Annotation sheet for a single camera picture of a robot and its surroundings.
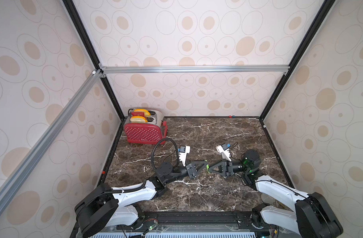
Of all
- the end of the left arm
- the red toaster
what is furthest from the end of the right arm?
the red toaster

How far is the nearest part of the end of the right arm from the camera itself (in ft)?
2.13

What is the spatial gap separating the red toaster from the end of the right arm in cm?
46

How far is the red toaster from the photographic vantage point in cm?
94

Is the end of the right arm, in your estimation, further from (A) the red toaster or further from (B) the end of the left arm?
(A) the red toaster
